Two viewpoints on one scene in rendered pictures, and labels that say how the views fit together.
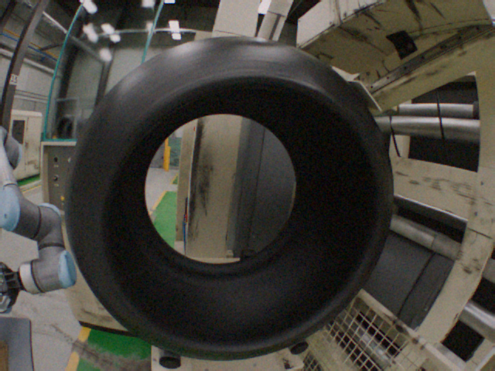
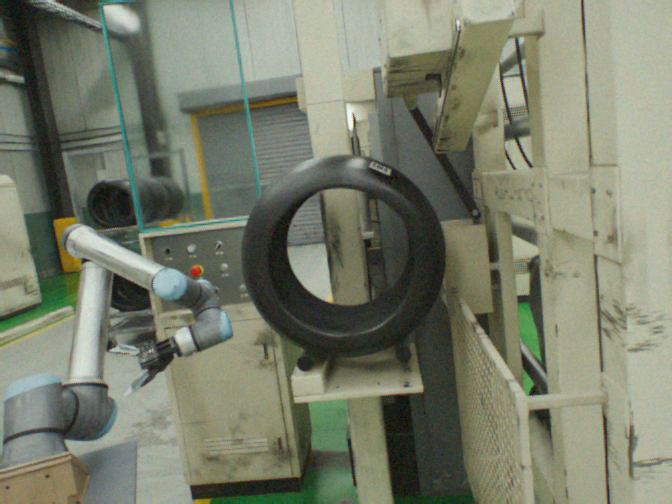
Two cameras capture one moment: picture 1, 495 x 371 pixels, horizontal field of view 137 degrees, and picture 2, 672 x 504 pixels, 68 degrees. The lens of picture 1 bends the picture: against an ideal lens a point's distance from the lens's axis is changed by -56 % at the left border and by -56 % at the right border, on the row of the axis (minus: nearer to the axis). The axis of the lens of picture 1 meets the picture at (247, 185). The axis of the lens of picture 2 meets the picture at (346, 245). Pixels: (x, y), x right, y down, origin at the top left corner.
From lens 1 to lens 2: 1.12 m
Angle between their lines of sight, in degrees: 22
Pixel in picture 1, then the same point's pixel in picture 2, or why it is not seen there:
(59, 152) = (172, 242)
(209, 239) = (350, 288)
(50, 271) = (212, 326)
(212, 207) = (346, 259)
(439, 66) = (451, 101)
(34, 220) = (197, 289)
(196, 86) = (292, 200)
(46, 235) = (206, 301)
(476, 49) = (458, 78)
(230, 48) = (301, 179)
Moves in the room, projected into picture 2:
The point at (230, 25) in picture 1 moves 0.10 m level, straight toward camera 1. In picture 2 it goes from (318, 94) to (311, 90)
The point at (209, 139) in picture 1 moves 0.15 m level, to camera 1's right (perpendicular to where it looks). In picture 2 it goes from (331, 205) to (373, 201)
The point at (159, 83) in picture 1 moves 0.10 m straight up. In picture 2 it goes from (278, 201) to (273, 164)
